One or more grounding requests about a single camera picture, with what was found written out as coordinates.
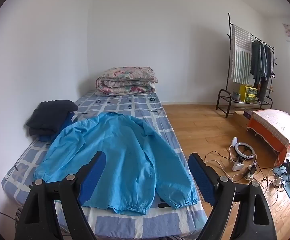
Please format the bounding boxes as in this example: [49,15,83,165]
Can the folded floral quilt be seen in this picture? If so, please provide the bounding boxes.
[95,66,158,95]

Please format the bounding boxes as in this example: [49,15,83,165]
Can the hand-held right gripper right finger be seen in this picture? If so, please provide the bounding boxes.
[188,152,277,240]

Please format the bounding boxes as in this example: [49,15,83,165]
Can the light blue jacket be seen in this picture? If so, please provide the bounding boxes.
[32,112,199,215]

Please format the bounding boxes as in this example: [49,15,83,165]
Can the bed with blue checked sheet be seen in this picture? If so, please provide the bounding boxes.
[1,91,209,239]

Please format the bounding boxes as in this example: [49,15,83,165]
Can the striped hanging blanket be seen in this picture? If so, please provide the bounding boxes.
[230,24,252,85]

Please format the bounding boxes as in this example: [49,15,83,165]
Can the yellow crate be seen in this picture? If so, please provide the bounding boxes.
[239,84,258,103]

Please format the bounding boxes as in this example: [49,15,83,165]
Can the black clothes rack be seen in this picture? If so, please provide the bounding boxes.
[216,12,278,118]

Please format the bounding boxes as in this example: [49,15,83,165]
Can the dark teal hanging clothes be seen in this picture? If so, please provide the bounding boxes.
[250,40,267,85]

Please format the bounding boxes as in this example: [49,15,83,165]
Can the folded dark navy clothes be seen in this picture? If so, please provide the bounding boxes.
[26,100,79,137]

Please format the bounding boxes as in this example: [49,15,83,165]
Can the tangle of cables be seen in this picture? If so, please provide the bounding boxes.
[205,150,285,193]

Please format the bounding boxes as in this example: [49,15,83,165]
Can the white ring light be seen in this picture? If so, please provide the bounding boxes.
[229,137,257,172]

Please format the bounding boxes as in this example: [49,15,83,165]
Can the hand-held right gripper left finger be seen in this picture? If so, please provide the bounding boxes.
[14,151,107,240]

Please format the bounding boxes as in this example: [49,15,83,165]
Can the cardboard box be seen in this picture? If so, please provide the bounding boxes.
[233,110,254,130]

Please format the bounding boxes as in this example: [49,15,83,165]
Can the dark grey hanging garment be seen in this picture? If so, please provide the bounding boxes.
[256,44,273,103]

